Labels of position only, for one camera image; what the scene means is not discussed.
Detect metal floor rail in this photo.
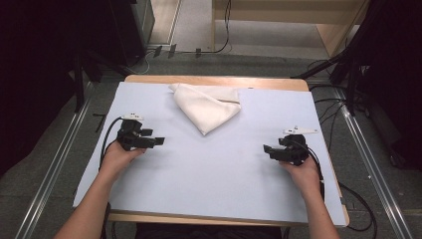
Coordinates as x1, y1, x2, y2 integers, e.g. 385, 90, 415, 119
332, 87, 415, 239
14, 82, 97, 239

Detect black looped floor cable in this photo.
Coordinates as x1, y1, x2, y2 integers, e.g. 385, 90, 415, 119
337, 181, 379, 233

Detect light wooden furniture frame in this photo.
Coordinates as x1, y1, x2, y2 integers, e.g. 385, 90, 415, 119
211, 0, 370, 58

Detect person's right hand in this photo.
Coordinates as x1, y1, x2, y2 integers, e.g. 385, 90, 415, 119
279, 155, 323, 197

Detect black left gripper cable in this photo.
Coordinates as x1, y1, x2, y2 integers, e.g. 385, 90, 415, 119
98, 116, 125, 171

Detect black metal stand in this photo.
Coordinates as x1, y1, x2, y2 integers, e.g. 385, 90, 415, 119
73, 49, 133, 114

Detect person's left hand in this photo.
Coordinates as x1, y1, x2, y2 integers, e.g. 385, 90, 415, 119
99, 140, 147, 182

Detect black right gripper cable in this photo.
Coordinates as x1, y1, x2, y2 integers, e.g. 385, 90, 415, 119
288, 138, 326, 202

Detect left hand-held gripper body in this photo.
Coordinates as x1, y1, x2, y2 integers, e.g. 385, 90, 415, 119
116, 113, 157, 152

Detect black floor cables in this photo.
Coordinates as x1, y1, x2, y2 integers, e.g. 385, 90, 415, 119
308, 59, 347, 152

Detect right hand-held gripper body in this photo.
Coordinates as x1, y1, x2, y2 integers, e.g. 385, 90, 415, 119
278, 125, 318, 166

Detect black tripod stand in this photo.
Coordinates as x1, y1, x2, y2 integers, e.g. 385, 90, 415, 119
291, 46, 364, 118

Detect black cabinet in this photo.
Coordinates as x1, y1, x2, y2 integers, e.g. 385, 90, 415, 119
108, 0, 156, 67

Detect wooden table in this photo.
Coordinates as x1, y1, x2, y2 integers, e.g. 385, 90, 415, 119
107, 74, 351, 229

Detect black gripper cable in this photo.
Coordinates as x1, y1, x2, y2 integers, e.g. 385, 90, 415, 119
98, 116, 125, 171
288, 138, 326, 202

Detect person's dark clothing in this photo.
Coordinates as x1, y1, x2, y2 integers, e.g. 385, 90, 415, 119
134, 222, 284, 239

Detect black hanging cable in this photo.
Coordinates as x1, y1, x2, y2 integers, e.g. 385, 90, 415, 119
198, 0, 233, 55

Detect white floor cable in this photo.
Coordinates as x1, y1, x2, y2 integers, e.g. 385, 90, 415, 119
130, 49, 152, 76

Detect white mesh laundry bag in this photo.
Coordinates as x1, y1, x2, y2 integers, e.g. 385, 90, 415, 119
168, 83, 242, 136

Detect pale blue table mat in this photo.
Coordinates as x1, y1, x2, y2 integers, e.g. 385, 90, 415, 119
73, 82, 348, 229

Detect black curtain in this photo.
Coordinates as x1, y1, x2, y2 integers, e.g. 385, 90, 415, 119
0, 0, 115, 177
344, 0, 422, 172

